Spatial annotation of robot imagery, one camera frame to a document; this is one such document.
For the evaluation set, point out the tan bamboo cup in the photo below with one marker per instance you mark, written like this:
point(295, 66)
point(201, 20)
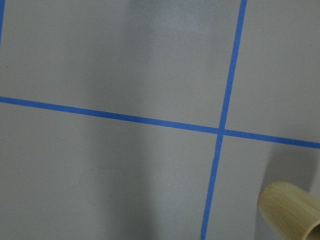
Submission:
point(290, 211)

